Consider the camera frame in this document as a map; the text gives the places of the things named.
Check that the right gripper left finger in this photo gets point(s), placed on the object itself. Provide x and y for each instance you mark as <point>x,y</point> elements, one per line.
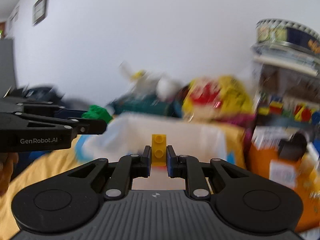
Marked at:
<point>122,173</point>

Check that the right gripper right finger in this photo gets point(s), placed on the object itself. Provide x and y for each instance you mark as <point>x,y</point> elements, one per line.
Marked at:
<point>192,171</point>

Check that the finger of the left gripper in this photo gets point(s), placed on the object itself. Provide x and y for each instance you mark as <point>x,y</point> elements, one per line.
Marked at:
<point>15,104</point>
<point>19,121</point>

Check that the green building brick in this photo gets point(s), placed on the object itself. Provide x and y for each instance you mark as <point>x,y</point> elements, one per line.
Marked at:
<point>96,112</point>

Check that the yellow small building brick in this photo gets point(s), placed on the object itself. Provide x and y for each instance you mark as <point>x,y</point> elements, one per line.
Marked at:
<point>159,150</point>

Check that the white egg shaped object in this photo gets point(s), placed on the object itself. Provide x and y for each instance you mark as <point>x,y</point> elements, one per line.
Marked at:
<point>167,88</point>

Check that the person left hand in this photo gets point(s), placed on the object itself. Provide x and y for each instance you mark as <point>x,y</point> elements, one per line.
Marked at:
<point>7,169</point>

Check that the dark blue bag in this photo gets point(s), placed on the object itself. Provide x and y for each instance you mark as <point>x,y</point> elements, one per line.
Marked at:
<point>47,93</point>

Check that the light blue cardboard box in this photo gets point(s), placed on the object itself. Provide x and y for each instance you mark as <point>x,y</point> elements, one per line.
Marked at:
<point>80,152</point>

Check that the white plastic storage bin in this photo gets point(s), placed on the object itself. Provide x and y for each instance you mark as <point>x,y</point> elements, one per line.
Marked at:
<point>129,134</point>

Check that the yellow quilted cloth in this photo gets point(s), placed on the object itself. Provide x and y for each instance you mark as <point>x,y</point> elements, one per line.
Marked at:
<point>60,161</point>

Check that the white plastic bag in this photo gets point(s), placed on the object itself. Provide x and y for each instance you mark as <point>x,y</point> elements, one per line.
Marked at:
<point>142,83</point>

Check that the yellow red snack bag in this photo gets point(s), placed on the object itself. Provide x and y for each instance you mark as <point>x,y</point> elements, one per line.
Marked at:
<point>211,99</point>

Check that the small white carton box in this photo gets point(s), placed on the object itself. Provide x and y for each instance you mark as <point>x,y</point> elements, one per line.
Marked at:
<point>265,137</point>

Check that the black small device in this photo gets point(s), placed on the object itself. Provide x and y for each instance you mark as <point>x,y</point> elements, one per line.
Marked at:
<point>292,149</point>

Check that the orange gift box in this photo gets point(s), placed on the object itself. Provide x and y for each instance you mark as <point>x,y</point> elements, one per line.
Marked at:
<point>266,163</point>

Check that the round patterned tin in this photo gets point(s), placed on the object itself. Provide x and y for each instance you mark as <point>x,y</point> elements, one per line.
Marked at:
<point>289,34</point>

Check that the wall picture frame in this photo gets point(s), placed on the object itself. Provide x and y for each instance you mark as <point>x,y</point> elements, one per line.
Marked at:
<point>39,11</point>

